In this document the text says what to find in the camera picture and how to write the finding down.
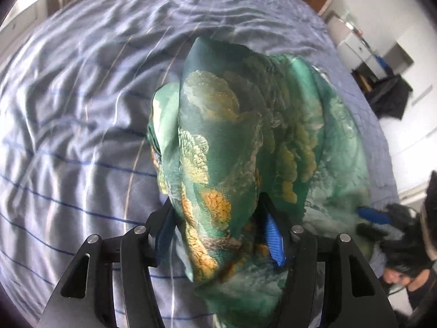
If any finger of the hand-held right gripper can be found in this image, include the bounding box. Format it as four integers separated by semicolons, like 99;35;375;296
355;223;389;244
357;206;392;226

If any black garment on chair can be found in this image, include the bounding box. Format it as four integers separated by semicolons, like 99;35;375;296
368;75;414;121

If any white wardrobe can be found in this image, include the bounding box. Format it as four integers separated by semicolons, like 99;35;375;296
377;17;437;194

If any person's right forearm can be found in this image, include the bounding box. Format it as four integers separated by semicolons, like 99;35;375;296
406;267;437;319

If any green cloud print jacket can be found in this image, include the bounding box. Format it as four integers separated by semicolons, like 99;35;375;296
147;37;383;328

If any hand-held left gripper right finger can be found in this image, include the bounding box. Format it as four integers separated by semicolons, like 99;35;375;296
259;193;400;328

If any blue checked bed duvet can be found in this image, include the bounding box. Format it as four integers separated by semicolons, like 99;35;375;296
0;0;400;328

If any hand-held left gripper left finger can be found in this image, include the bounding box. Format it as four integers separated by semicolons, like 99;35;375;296
36;198;178;328

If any person's right hand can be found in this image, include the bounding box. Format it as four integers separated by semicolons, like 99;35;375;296
382;267;415;290

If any white drawer cabinet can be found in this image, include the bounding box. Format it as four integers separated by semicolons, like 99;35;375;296
326;12;379;74

